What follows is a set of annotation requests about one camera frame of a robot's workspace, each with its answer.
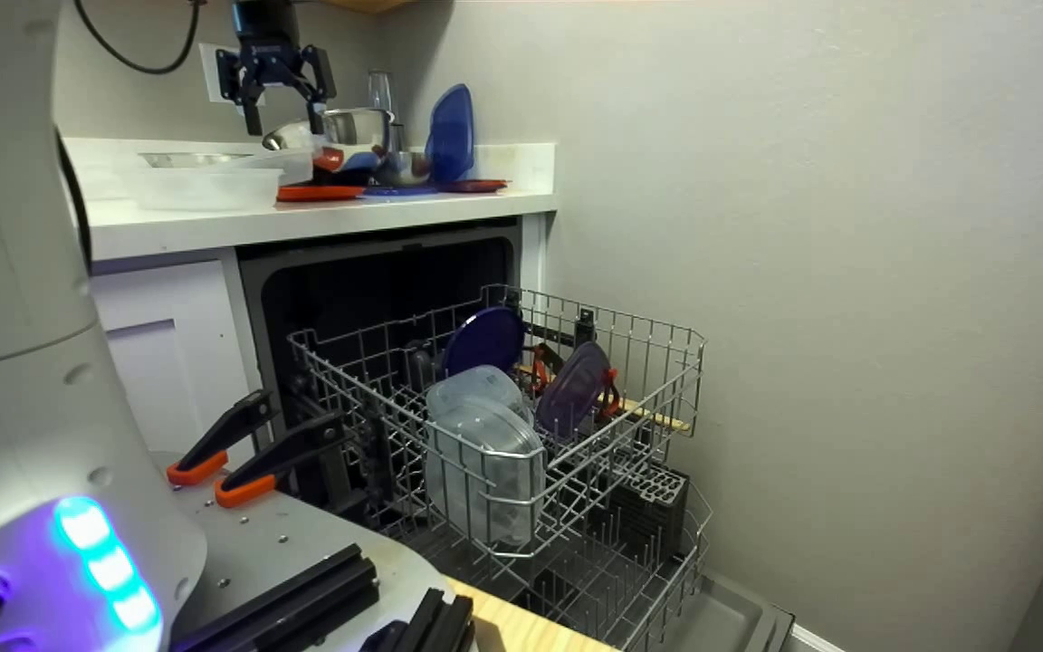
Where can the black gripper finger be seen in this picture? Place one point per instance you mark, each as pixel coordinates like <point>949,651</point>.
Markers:
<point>319,75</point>
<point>252,102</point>

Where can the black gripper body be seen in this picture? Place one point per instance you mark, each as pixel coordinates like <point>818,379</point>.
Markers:
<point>270,38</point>

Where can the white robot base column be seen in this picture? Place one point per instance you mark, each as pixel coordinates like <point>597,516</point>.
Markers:
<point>16,364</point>

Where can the black dishwasher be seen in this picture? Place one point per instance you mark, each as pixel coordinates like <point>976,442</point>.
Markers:
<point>341,283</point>

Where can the small pink plastic lid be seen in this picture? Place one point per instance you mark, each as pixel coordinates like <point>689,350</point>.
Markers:
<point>330,158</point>

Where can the flat red plastic lid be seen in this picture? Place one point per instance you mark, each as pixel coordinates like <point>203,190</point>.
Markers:
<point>319,192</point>

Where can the small blue plastic lid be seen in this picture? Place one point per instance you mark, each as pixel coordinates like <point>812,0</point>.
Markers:
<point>400,190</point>

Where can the small red plastic container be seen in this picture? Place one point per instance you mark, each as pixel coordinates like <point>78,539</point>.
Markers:
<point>477,186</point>

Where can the white base cabinet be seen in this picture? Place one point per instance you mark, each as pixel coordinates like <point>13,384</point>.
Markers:
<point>172,364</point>

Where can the round blue plastic plate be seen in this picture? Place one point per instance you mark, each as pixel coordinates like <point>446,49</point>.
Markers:
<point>483,341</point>

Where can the black orange spring clamp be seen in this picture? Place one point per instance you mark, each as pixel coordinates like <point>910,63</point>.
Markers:
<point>225,436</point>
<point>289,458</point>

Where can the frosted grey plastic container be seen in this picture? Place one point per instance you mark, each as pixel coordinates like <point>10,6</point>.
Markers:
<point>480,396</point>

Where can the black kitchen utensil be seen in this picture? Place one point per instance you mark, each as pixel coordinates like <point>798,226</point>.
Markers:
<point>586,326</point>

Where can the purple cup in rack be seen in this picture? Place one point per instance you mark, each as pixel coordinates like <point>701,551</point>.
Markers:
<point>578,394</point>

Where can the deep clear plastic tub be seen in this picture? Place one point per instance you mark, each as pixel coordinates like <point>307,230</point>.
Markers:
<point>487,503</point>

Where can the black cutlery basket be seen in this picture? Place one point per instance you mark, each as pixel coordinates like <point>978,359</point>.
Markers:
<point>650,521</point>

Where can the white wall switch plate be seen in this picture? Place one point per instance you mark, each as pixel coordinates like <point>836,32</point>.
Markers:
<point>212,75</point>

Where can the black aluminium rail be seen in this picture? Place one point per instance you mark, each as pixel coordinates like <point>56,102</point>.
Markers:
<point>293,598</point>
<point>431,620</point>

